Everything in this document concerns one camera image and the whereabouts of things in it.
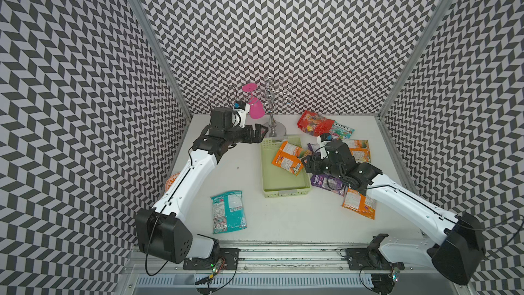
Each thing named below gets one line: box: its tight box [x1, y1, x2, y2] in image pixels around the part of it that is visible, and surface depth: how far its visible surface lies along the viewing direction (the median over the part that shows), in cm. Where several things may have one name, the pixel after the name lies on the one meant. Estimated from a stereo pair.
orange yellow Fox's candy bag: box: [271, 140, 305, 176], surface depth 97 cm
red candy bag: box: [297, 109, 336, 137], surface depth 110 cm
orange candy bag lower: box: [341, 187, 377, 220], surface depth 86 cm
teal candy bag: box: [210, 189, 247, 235], surface depth 83 cm
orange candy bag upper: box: [341, 139, 372, 164], surface depth 102 cm
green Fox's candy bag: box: [328, 120, 355, 140], surface depth 110 cm
